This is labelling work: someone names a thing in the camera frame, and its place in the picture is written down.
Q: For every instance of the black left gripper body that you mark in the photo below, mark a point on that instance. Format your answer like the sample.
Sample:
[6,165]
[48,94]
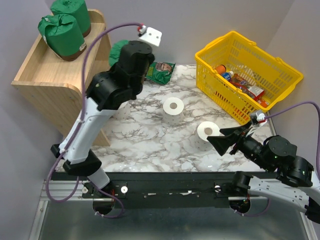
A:
[138,82]

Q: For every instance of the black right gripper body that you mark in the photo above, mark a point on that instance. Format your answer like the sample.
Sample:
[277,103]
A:
[249,147]

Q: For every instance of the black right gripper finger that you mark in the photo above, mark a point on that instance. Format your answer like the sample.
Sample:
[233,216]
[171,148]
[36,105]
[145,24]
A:
[222,143]
[233,130]

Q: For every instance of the green roll with picture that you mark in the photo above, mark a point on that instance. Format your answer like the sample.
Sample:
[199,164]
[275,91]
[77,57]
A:
[115,51]

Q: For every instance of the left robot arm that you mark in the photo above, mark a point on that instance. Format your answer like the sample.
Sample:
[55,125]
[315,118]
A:
[106,92]

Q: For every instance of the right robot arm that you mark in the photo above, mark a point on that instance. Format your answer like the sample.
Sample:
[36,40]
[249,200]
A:
[300,185]

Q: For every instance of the wooden shelf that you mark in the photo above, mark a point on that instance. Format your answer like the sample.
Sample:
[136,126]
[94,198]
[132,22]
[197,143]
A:
[53,85]

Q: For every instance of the white dotted roll right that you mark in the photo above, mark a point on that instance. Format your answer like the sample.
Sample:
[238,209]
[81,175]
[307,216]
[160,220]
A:
[202,132]

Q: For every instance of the white dotted roll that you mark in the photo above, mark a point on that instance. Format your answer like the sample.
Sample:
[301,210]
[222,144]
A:
[123,111]
[202,132]
[173,111]

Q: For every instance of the green chips bag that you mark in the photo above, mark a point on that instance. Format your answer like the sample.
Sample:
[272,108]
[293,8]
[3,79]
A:
[160,72]

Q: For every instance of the red white box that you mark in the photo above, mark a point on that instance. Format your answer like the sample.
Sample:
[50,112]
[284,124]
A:
[255,92]

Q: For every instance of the white dotted roll left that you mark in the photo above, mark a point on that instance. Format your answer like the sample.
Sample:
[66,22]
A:
[123,111]

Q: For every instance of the blue label bottle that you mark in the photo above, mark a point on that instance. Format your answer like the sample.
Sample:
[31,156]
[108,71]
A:
[228,75]

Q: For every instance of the white dotted roll middle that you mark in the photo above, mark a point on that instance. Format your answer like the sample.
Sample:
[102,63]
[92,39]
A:
[173,111]

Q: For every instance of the yellow plastic basket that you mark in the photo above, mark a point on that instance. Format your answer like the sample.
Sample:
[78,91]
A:
[243,57]

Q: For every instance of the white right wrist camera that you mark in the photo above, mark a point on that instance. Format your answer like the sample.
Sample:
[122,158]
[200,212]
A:
[257,120]

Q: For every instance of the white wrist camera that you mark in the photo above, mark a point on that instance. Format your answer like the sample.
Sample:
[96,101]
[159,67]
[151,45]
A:
[149,35]
[257,120]

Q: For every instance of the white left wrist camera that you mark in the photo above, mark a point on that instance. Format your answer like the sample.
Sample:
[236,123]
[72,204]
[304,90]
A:
[149,35]

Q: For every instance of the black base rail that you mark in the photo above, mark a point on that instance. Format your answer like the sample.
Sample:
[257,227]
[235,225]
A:
[168,190]

